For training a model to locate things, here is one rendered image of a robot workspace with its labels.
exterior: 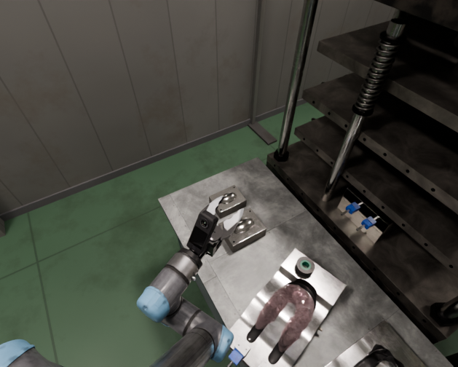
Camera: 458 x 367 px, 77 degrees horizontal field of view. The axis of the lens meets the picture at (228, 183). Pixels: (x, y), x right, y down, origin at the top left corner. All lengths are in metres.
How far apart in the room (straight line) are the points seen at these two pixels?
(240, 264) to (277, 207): 0.41
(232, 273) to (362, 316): 0.60
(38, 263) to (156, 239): 0.92
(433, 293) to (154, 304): 1.34
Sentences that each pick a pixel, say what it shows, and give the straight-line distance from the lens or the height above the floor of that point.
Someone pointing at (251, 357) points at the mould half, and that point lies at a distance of 1.29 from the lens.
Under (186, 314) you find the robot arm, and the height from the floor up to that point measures 1.37.
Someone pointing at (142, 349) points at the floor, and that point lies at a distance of 2.23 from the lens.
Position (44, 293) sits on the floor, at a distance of 2.63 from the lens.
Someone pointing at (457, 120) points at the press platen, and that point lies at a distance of 1.27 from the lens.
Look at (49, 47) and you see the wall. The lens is 2.39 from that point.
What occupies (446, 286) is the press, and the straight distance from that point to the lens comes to 1.77.
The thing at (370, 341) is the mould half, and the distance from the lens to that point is 1.33.
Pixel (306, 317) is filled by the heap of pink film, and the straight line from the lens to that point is 1.30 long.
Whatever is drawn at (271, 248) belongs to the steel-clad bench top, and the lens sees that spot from 1.52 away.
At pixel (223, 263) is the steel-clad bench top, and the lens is 1.47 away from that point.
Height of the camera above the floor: 2.12
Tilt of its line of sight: 49 degrees down
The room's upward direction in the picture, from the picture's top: straight up
